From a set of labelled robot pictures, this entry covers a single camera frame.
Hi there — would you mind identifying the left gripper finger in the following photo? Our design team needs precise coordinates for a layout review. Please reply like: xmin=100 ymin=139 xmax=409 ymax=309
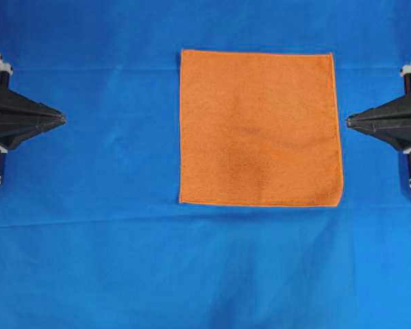
xmin=0 ymin=88 xmax=66 ymax=120
xmin=0 ymin=118 xmax=66 ymax=150

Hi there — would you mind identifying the blue table cloth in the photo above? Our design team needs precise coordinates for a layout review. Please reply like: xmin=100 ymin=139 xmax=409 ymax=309
xmin=0 ymin=1 xmax=411 ymax=328

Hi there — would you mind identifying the orange towel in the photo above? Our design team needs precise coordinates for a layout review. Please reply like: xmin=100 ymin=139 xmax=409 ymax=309
xmin=179 ymin=49 xmax=344 ymax=207

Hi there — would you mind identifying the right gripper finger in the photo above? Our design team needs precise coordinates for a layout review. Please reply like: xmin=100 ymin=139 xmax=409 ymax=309
xmin=347 ymin=92 xmax=411 ymax=122
xmin=347 ymin=120 xmax=411 ymax=151

